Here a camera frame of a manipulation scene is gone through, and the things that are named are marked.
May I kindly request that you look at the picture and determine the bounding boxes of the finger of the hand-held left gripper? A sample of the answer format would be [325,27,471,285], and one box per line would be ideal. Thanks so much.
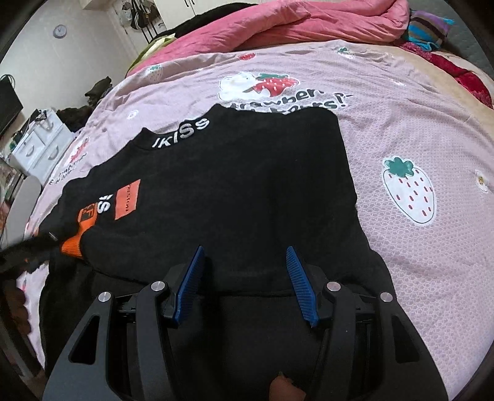
[23,230,60,256]

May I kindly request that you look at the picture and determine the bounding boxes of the grey quilted pillow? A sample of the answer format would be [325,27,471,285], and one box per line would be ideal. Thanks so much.
[409,0,494,83]

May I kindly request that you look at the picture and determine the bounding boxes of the red cloth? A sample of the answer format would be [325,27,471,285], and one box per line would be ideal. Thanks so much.
[401,42,494,109]

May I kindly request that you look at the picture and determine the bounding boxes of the green yellow cloth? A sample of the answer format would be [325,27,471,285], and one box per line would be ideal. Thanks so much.
[135,36,174,64]

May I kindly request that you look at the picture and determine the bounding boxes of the pink strawberry print bed sheet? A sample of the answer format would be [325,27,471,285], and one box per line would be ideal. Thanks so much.
[21,39,494,401]

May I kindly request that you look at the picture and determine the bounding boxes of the black monitor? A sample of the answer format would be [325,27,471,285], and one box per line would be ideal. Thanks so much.
[0,75,24,135]

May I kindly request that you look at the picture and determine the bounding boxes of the olive jacket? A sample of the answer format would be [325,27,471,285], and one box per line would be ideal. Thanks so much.
[85,77,113,106]

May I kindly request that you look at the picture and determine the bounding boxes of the black blanket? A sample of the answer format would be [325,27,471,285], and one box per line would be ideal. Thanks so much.
[170,0,248,39]

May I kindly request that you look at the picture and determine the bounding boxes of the hanging dark bags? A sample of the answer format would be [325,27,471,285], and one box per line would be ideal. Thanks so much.
[119,0,163,29]

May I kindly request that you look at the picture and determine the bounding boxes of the pink quilt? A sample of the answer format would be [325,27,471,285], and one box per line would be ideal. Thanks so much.
[125,0,412,78]

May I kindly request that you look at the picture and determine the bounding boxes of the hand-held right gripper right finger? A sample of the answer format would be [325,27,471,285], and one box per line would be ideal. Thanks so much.
[285,246,449,401]

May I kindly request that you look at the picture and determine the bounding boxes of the person's left hand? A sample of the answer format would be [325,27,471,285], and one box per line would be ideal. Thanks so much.
[0,283,33,342]

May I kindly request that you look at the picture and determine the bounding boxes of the person's right hand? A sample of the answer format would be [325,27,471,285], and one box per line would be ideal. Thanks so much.
[268,371,307,401]

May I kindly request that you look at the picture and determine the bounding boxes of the colourful striped cloth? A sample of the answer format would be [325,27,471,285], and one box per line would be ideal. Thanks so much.
[403,11,450,51]

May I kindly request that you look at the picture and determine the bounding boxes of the tan fleece blanket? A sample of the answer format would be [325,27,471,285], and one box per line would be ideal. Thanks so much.
[386,39,494,128]

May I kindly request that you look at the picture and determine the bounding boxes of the white drawer cabinet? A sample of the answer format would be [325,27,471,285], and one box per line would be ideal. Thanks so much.
[10,110,74,178]

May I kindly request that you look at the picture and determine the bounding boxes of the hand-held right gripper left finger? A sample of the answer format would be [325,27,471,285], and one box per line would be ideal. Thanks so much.
[42,245,206,401]

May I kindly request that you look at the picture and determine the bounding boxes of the black sweater with orange patches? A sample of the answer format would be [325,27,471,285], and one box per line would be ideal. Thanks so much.
[39,103,394,401]

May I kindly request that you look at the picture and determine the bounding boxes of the black clothes pile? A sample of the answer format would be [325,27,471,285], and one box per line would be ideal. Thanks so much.
[57,107,93,134]

